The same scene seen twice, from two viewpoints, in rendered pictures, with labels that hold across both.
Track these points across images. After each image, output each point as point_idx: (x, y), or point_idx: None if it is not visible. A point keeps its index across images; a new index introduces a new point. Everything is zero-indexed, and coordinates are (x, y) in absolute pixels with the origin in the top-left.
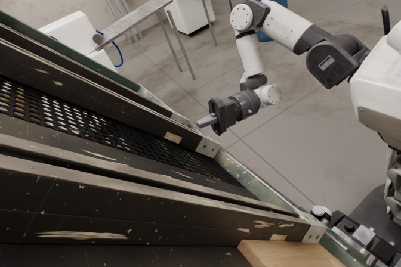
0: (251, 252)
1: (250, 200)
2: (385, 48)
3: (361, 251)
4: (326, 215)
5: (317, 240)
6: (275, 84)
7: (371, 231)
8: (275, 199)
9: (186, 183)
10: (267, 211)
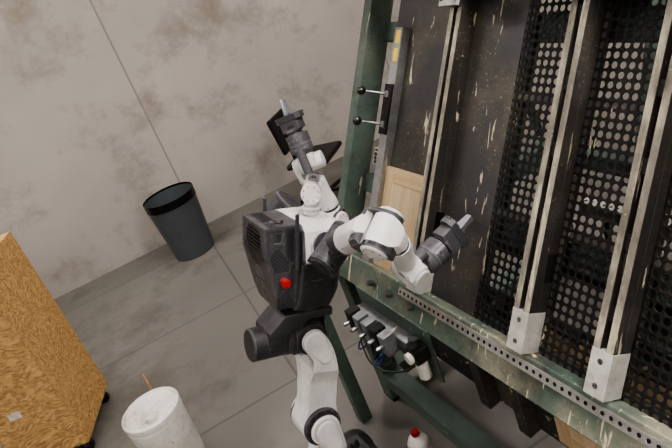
0: None
1: (429, 193)
2: (313, 222)
3: (392, 330)
4: (408, 347)
5: None
6: (392, 262)
7: (378, 335)
8: (443, 305)
9: (438, 139)
10: (423, 198)
